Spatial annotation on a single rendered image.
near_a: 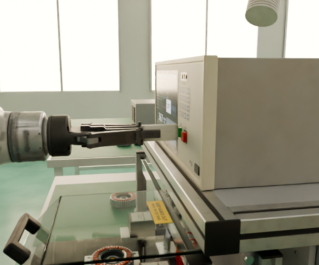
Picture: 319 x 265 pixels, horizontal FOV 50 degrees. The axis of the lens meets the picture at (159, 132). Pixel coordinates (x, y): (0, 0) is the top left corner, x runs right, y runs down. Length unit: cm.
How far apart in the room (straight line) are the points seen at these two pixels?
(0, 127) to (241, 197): 39
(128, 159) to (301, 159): 174
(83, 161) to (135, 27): 344
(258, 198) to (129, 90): 488
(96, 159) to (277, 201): 180
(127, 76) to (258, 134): 483
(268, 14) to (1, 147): 152
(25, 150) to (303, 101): 46
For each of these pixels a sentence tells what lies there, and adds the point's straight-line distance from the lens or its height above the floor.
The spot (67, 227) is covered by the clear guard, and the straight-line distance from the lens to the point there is 56.
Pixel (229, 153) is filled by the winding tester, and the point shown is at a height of 117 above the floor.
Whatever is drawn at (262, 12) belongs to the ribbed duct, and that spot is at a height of 158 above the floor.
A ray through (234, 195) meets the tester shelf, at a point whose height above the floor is 111.
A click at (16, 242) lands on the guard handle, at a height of 106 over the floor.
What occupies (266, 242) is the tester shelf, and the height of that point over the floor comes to 108.
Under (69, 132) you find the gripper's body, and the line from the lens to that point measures 61.
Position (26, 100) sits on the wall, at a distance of 543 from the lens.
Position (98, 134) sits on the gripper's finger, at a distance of 59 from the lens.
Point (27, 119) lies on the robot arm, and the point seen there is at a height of 122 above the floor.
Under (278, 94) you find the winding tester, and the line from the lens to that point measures 56.
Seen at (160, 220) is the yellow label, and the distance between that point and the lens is 56.
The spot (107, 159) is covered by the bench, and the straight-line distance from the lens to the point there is 224.
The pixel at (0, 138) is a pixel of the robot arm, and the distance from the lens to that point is 62.
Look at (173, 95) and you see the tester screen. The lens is 71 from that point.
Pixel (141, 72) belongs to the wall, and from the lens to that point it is 536.
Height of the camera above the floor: 130
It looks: 10 degrees down
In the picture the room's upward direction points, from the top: straight up
